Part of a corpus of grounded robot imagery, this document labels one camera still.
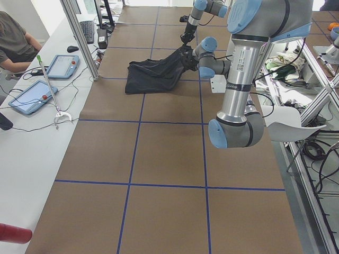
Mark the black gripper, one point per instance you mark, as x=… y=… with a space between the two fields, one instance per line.
x=191 y=61
x=189 y=28

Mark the black printed t-shirt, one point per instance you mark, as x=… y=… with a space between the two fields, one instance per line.
x=155 y=76

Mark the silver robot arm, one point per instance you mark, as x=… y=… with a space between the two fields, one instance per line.
x=192 y=21
x=251 y=24

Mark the black keyboard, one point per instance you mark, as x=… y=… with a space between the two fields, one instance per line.
x=87 y=28

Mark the white plastic chair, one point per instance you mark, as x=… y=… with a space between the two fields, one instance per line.
x=284 y=124

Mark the black computer mouse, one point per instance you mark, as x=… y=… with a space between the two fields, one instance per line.
x=71 y=49

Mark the blue teach pendant far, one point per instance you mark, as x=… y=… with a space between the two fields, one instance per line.
x=62 y=66

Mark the blue teach pendant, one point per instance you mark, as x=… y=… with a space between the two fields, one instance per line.
x=62 y=66
x=32 y=98

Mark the reacher grabber stick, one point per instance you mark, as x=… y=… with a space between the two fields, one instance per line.
x=60 y=114

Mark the blue teach pendant near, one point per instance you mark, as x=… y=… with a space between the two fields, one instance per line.
x=32 y=98

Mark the seated person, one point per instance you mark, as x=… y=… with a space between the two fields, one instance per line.
x=18 y=47

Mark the red cylinder bottle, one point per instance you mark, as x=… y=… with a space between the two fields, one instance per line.
x=14 y=234

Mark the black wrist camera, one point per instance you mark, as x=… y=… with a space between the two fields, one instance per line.
x=184 y=19

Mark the aluminium camera post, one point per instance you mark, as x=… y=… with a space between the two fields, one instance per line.
x=78 y=34

